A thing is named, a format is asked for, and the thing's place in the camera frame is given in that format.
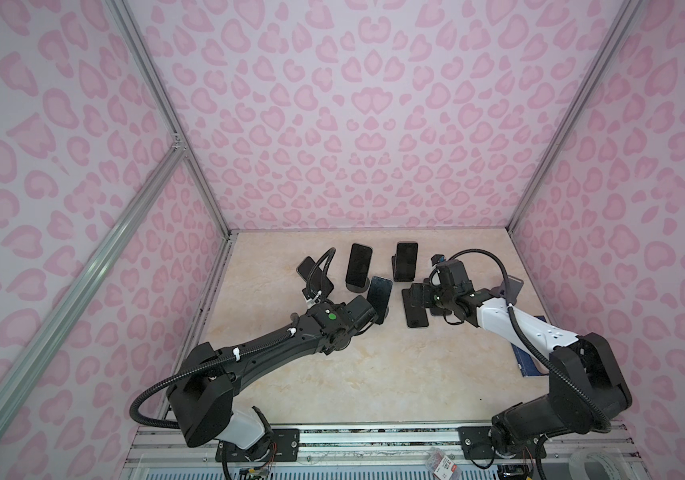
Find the blue phone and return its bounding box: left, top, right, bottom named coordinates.
left=401, top=283, right=429, bottom=329

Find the round stand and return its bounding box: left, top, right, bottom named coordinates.
left=345, top=278, right=370, bottom=294
left=496, top=275, right=525, bottom=305

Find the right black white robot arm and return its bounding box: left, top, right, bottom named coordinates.
left=414, top=255, right=632, bottom=460

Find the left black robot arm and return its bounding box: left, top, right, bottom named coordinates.
left=166, top=296, right=378, bottom=460

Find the back left phone on stand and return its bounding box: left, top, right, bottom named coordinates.
left=296, top=256, right=334, bottom=298

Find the back middle green phone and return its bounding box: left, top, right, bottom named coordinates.
left=345, top=243, right=373, bottom=286

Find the centre green phone on stand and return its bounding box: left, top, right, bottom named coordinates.
left=366, top=276, right=393, bottom=325

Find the purple phone on folding stand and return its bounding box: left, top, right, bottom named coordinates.
left=395, top=242, right=418, bottom=282

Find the small red white packet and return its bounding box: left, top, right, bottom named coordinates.
left=425, top=447, right=461, bottom=480

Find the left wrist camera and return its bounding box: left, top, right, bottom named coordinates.
left=302, top=287, right=326, bottom=308

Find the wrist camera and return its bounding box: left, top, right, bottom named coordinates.
left=302, top=287, right=326, bottom=308
left=430, top=254, right=446, bottom=270

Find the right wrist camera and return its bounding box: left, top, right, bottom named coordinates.
left=430, top=254, right=446, bottom=270

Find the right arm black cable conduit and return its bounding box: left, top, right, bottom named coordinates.
left=428, top=248, right=613, bottom=433

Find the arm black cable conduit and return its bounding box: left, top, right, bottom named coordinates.
left=428, top=248, right=613, bottom=433
left=128, top=247, right=338, bottom=431

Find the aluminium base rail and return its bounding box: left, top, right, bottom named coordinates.
left=120, top=421, right=650, bottom=479

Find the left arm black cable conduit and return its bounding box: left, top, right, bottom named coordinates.
left=128, top=247, right=338, bottom=431

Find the right aluminium corner post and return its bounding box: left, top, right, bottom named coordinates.
left=505, top=0, right=647, bottom=236

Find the aluminium corner post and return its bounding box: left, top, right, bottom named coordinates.
left=505, top=0, right=647, bottom=236
left=104, top=0, right=232, bottom=239

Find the left aluminium corner post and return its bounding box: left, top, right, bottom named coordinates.
left=104, top=0, right=232, bottom=239

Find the aluminium diagonal frame bar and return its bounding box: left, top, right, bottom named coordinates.
left=0, top=146, right=186, bottom=440

